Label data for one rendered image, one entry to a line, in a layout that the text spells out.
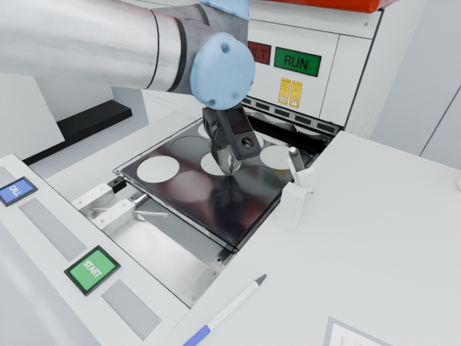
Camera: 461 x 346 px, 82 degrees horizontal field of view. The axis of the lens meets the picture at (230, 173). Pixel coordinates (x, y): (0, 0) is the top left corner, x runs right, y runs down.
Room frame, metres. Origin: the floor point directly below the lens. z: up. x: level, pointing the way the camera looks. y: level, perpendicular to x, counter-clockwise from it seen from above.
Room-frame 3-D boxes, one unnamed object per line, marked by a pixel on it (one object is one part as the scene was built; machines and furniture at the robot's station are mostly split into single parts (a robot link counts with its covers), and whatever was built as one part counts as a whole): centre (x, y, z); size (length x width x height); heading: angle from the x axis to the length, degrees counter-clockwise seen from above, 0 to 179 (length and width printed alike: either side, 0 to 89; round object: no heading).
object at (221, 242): (0.38, 0.14, 0.90); 0.38 x 0.01 x 0.01; 53
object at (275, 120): (0.70, -0.09, 0.89); 0.44 x 0.02 x 0.10; 53
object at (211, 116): (0.49, 0.01, 1.05); 0.09 x 0.08 x 0.12; 23
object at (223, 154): (0.48, 0.02, 0.95); 0.06 x 0.03 x 0.09; 23
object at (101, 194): (0.39, 0.30, 0.89); 0.08 x 0.03 x 0.03; 143
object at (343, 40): (0.82, 0.04, 1.02); 0.81 x 0.03 x 0.40; 53
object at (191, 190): (0.52, 0.03, 0.90); 0.34 x 0.34 x 0.01; 53
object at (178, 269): (0.30, 0.17, 0.87); 0.36 x 0.08 x 0.03; 53
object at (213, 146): (0.46, 0.02, 0.99); 0.05 x 0.02 x 0.09; 113
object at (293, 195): (0.28, -0.10, 1.03); 0.06 x 0.04 x 0.13; 143
